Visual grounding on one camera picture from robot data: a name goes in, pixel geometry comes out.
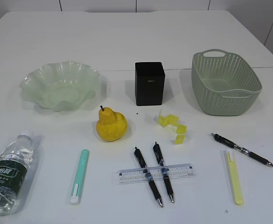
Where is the yellow waste paper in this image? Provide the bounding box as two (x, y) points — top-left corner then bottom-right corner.
(153, 107), (187, 145)

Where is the green wavy glass plate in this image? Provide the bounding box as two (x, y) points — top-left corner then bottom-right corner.
(20, 61), (100, 112)

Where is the black gel pen right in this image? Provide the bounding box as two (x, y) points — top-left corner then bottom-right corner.
(211, 133), (273, 167)

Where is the black gel pen middle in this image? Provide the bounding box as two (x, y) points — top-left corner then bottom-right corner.
(153, 142), (174, 203)

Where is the black square pen holder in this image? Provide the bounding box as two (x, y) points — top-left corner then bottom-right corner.
(135, 62), (165, 106)

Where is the clear plastic ruler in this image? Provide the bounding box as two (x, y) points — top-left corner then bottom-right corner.
(113, 163), (196, 184)

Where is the clear water bottle green label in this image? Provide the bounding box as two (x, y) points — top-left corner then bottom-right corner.
(0, 131), (34, 216)

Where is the teal pen in sleeve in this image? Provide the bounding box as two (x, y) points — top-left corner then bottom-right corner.
(69, 149), (89, 205)

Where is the black gel pen left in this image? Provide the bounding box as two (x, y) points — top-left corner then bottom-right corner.
(134, 147), (163, 208)

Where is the black gel pen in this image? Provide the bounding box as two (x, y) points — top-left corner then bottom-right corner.
(211, 133), (273, 167)
(153, 142), (174, 203)
(134, 147), (163, 208)

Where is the yellow pear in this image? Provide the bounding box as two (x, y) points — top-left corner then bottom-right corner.
(96, 105), (128, 142)

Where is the green plastic woven basket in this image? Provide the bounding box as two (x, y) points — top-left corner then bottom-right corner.
(191, 49), (262, 116)

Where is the yellow pen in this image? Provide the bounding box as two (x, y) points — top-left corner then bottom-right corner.
(225, 149), (244, 206)

